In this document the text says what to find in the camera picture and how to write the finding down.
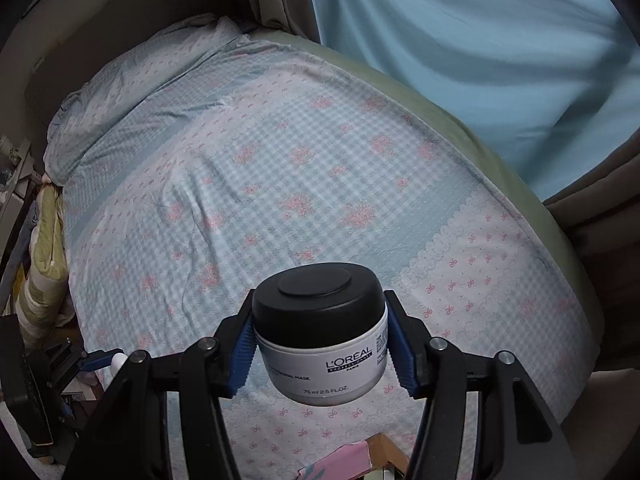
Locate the white jar black lid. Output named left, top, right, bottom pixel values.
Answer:
left=252, top=262, right=388, bottom=406

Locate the striped green pillow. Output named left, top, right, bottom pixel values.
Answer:
left=15, top=184, right=75, bottom=350

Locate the brown cardboard box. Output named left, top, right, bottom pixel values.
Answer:
left=364, top=434, right=409, bottom=479

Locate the checkered floral bed sheet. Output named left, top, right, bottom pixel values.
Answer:
left=41, top=14, right=601, bottom=480

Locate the padded headboard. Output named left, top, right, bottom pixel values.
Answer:
left=22, top=0, right=252, bottom=126

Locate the light blue hanging cloth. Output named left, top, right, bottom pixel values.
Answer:
left=312, top=0, right=639, bottom=198

